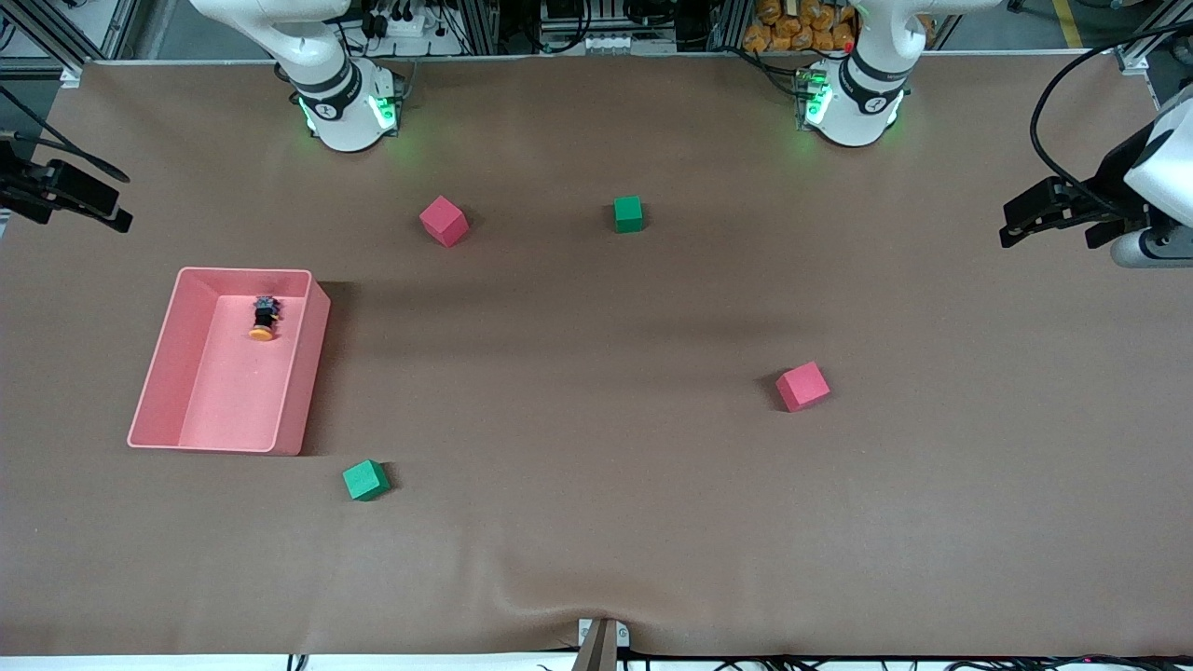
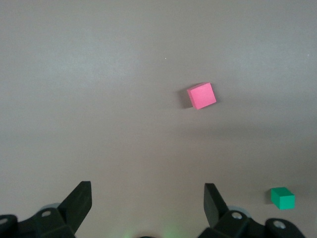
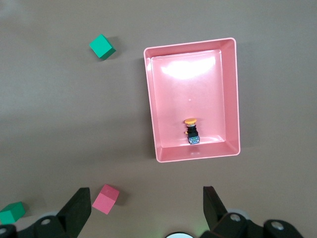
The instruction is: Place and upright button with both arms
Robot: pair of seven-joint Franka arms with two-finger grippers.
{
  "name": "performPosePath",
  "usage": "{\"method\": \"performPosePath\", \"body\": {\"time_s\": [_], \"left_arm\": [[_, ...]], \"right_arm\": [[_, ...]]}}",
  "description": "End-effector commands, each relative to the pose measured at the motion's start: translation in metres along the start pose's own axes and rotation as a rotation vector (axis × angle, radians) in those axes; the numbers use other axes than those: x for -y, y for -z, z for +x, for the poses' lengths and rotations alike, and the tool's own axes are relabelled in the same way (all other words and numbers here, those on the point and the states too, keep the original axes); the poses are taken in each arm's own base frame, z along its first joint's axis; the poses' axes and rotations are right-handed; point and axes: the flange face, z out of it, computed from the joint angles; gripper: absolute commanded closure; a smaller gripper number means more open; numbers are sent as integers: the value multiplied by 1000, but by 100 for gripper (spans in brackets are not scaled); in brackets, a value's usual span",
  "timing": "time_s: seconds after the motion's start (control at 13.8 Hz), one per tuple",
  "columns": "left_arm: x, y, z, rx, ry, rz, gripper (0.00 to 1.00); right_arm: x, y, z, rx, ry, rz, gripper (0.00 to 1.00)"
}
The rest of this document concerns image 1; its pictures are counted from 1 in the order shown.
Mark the pink plastic bin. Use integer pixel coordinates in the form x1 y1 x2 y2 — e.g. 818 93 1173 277
127 267 332 458

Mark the orange bag pile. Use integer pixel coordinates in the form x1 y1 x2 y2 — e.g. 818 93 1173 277
741 0 860 54

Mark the red foam cube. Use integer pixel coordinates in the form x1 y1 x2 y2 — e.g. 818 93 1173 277
418 195 470 249
775 361 831 414

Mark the white power strip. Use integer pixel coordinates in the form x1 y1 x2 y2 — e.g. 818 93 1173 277
359 0 453 43

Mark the white terminal strip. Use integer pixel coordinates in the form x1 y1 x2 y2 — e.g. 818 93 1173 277
580 34 679 55

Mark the brown table mat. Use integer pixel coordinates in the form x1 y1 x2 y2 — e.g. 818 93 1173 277
0 51 1193 658

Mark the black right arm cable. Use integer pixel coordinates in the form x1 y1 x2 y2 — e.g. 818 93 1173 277
0 84 131 185

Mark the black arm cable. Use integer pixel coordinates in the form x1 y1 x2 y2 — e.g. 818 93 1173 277
1029 19 1193 220
0 84 131 185

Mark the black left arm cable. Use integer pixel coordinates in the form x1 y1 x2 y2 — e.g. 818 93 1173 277
1029 19 1193 220

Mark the aluminium frame profile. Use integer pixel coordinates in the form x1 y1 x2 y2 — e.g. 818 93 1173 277
1117 0 1193 77
0 0 150 89

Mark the metal table edge bracket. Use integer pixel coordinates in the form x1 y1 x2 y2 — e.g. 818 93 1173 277
570 617 632 671

